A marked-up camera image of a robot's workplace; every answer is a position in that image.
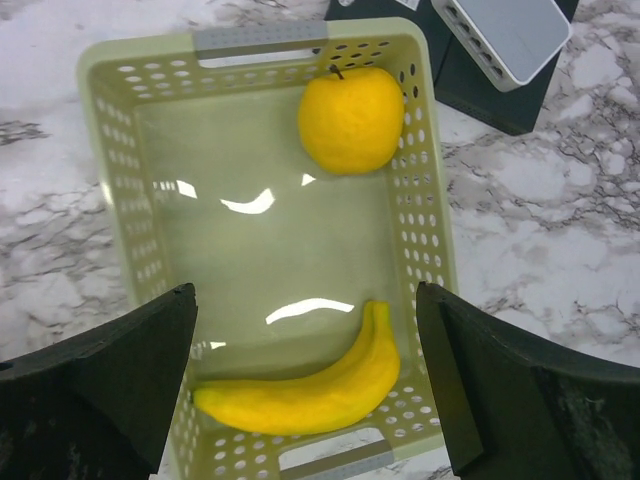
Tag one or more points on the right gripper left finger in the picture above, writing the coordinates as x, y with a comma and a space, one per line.
99, 405

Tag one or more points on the white grey small box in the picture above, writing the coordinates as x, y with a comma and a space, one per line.
510, 41

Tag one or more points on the yellow toy lemon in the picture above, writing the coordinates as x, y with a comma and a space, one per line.
350, 121

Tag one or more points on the black square mat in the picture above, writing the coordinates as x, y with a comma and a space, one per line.
459, 82

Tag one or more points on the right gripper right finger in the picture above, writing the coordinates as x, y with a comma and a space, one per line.
513, 405

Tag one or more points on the green perforated plastic basket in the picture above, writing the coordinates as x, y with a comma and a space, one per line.
207, 183

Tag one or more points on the yellow toy banana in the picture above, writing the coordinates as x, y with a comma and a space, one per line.
334, 398

